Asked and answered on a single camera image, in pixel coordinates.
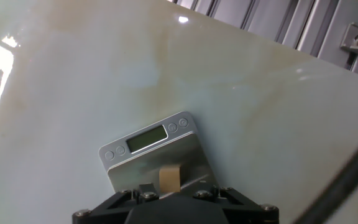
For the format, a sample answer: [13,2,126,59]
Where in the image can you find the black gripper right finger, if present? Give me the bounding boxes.
[193,185,280,224]

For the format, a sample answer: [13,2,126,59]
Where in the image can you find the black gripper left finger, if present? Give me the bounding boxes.
[72,183,160,224]

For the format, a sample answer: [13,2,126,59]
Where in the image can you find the silver digital scale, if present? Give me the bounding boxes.
[98,111,220,200]

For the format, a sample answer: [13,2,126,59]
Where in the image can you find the small wooden block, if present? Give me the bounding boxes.
[158,166,182,194]

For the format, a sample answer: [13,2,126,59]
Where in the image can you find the marble pattern slab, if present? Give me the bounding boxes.
[0,0,358,224]

